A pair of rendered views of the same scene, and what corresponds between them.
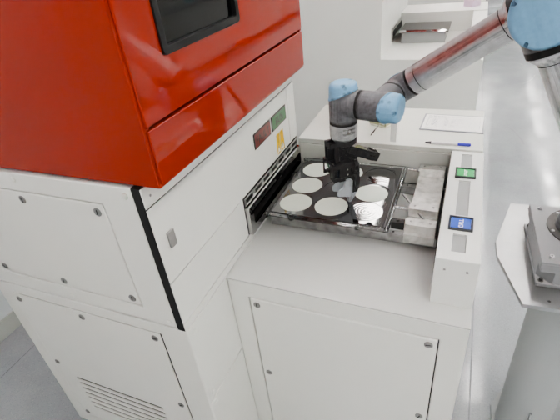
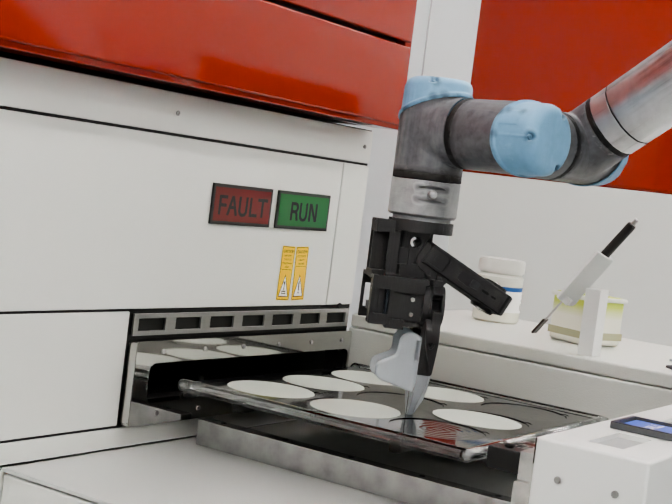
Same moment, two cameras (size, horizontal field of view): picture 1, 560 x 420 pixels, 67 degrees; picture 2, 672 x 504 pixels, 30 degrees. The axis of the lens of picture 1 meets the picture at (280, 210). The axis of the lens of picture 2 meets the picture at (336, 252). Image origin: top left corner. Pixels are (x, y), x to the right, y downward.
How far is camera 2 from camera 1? 0.61 m
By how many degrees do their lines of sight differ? 31
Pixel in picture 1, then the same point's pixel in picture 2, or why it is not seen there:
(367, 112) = (474, 132)
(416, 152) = (637, 387)
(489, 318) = not seen: outside the picture
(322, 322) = not seen: outside the picture
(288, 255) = (193, 481)
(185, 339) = not seen: outside the picture
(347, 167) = (410, 292)
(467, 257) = (623, 453)
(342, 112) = (421, 139)
